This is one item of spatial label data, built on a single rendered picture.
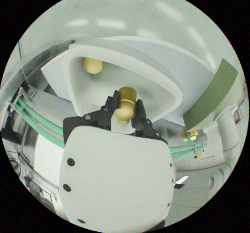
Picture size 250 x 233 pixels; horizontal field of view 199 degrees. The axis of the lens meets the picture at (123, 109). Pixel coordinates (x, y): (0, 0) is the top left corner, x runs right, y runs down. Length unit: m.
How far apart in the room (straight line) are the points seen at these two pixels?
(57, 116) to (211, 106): 0.57
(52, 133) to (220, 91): 0.61
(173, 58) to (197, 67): 0.08
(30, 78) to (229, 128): 1.16
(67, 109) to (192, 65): 0.46
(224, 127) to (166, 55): 0.34
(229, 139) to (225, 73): 0.23
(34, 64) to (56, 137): 0.62
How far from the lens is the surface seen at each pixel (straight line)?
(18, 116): 0.95
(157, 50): 0.16
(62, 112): 0.36
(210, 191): 0.42
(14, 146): 0.90
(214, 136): 6.11
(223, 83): 0.28
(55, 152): 0.56
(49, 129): 0.40
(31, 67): 0.78
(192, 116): 0.33
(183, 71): 0.20
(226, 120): 0.39
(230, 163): 0.43
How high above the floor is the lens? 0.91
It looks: 34 degrees down
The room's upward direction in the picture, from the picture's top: 171 degrees counter-clockwise
